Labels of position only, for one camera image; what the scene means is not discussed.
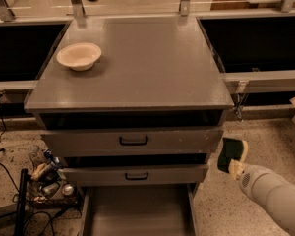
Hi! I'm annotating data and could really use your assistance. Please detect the grey top drawer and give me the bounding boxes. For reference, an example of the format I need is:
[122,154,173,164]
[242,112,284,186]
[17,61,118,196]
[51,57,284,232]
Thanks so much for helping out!
[41,127,223,157]

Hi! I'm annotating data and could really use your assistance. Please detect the grey bottom drawer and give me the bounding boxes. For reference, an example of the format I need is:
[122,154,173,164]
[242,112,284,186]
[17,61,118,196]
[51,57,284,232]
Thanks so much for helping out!
[78,184,199,236]

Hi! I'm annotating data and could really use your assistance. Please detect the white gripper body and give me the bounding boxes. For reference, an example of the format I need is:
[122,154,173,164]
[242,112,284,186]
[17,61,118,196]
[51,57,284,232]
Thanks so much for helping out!
[239,165,269,198]

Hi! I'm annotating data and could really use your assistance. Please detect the grey middle drawer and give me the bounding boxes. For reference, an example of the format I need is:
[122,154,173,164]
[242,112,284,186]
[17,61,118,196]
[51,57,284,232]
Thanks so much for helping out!
[63,165,208,187]

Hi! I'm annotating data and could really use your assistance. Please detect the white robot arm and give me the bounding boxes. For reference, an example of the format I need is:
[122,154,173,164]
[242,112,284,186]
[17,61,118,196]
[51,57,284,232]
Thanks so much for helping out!
[228,159,295,236]

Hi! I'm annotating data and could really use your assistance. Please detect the right metal frame rail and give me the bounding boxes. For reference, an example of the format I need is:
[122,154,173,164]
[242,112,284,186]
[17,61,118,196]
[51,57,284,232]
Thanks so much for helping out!
[221,70,295,94]

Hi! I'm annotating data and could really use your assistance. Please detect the left metal rail post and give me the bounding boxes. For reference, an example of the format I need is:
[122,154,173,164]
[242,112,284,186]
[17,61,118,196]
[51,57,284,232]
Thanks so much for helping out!
[0,0,15,22]

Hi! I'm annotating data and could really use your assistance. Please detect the black floor cables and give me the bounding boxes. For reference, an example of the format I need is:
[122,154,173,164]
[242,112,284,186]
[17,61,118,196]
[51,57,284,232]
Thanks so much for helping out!
[0,115,83,236]

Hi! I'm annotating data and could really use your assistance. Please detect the white paper bowl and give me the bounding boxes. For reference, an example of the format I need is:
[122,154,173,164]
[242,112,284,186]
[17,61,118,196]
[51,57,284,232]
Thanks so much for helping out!
[57,42,102,71]

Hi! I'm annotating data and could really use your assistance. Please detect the grey drawer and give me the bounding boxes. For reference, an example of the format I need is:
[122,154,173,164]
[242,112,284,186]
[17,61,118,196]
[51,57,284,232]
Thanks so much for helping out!
[78,184,199,236]
[41,127,223,157]
[63,165,208,187]

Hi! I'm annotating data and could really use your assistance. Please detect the left metal frame rail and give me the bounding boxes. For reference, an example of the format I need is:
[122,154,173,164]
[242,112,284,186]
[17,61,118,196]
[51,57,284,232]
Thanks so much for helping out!
[0,80,38,103]

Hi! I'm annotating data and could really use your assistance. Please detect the black metal stand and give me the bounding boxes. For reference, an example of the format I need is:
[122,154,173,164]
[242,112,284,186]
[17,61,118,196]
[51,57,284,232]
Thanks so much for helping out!
[14,168,28,236]

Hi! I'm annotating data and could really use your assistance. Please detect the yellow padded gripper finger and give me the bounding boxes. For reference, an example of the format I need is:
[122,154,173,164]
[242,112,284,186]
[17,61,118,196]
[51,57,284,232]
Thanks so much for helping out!
[228,159,247,180]

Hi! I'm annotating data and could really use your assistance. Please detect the grey drawer cabinet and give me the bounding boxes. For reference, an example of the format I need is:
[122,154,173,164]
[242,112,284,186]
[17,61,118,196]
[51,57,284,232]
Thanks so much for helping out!
[24,15,235,236]

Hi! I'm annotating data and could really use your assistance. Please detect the metal frame rail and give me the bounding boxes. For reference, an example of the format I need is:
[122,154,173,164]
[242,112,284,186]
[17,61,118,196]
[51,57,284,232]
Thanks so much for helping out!
[0,80,38,103]
[221,70,295,94]

